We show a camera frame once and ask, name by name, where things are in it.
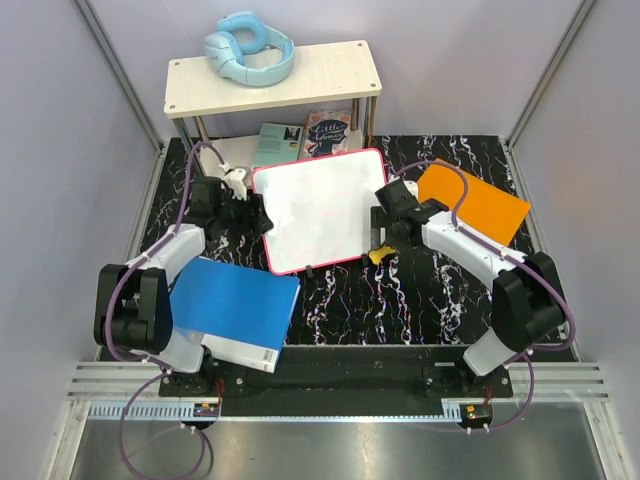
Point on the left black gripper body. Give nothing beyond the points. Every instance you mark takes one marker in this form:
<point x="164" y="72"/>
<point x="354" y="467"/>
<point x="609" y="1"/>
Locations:
<point x="233" y="214"/>

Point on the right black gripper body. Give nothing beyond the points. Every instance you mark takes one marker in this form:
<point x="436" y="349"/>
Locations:
<point x="392" y="222"/>

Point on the yellow whiteboard eraser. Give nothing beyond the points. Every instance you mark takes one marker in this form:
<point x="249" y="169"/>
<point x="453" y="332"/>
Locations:
<point x="376" y="256"/>

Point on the pink framed whiteboard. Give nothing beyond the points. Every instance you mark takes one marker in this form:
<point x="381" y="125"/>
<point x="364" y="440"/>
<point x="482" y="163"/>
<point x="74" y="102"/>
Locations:
<point x="320" y="209"/>

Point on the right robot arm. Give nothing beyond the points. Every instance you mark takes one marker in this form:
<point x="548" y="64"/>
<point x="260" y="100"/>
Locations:
<point x="527" y="301"/>

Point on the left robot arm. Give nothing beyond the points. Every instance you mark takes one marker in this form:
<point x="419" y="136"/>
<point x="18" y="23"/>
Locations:
<point x="133" y="318"/>

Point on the teal book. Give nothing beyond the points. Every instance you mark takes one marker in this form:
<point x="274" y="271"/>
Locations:
<point x="277" y="144"/>

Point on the orange folder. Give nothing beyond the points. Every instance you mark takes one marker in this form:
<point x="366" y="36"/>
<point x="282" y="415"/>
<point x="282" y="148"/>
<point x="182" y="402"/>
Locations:
<point x="491" y="211"/>

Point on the blue binder folder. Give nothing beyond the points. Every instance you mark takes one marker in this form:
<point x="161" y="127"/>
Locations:
<point x="242" y="314"/>

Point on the Little Women book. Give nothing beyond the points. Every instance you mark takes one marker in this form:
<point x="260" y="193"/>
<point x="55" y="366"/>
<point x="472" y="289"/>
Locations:
<point x="326" y="133"/>

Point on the white two-tier shelf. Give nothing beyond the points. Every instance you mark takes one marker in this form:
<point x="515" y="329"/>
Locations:
<point x="328" y="72"/>

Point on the light blue headphones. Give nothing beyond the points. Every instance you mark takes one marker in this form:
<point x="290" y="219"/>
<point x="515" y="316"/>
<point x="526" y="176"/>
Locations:
<point x="241" y="34"/>

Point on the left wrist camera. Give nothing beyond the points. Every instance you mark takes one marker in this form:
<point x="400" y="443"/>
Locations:
<point x="235" y="180"/>

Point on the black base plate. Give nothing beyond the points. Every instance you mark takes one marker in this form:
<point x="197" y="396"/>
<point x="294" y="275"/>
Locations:
<point x="429" y="370"/>

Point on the aluminium front rail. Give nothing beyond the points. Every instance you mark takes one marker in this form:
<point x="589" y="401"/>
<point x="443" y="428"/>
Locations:
<point x="376" y="392"/>

